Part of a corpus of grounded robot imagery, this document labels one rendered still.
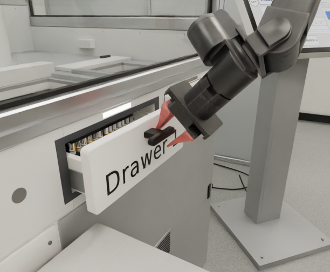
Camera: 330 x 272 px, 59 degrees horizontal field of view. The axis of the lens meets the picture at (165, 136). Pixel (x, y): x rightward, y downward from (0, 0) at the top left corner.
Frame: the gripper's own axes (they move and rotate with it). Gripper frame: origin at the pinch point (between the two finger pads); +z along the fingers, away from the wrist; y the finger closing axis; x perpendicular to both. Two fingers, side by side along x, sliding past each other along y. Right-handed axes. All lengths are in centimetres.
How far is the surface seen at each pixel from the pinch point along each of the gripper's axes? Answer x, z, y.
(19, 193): 24.1, 6.9, 5.6
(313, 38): -94, -19, -4
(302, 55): -88, -13, -7
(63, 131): 15.4, 2.6, 9.5
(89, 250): 18.8, 11.5, -6.7
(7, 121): 23.7, -0.7, 12.4
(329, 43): -99, -21, -10
